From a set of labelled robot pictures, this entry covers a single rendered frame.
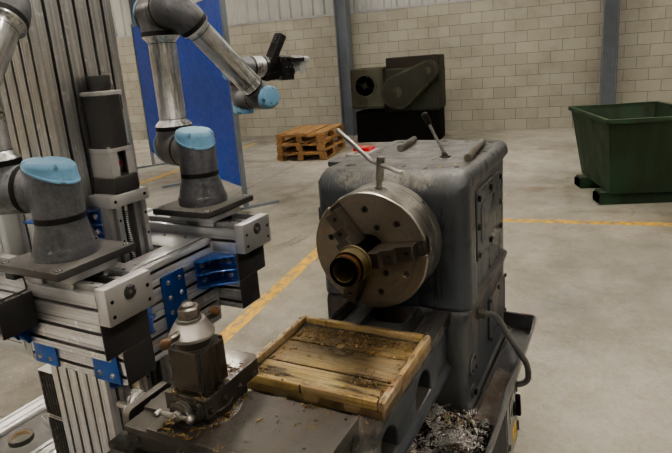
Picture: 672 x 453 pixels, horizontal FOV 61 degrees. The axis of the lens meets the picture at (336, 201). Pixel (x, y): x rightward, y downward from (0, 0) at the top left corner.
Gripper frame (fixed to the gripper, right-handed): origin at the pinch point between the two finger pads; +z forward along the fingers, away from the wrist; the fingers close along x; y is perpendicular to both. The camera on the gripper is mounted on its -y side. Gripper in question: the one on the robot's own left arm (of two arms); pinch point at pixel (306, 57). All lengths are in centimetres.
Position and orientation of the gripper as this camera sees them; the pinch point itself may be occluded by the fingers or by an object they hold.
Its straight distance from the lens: 220.3
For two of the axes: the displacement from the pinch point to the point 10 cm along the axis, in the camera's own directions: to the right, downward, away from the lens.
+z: 7.6, -2.1, 6.2
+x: 6.6, 2.7, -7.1
